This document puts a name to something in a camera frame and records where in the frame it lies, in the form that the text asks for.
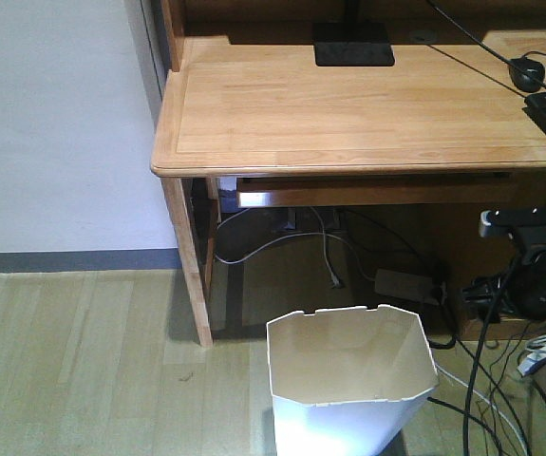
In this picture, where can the white paper trash bin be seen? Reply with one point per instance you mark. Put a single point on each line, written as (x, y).
(345, 381)

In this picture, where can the black monitor with stand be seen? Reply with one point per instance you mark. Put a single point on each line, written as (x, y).
(351, 42)

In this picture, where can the light wooden desk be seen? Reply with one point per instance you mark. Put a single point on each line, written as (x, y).
(244, 98)

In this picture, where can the black computer mouse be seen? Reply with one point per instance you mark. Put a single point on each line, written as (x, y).
(526, 74)

